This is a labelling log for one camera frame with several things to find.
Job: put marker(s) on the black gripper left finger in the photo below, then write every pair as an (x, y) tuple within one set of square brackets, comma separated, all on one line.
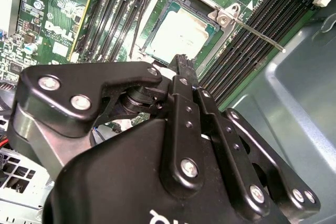
[(73, 82)]

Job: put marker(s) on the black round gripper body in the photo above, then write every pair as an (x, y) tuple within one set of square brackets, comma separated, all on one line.
[(118, 182)]

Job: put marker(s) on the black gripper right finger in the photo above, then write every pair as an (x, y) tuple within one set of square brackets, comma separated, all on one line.
[(225, 140)]

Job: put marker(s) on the silver square CPU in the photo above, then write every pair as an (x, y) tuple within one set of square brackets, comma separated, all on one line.
[(178, 33)]

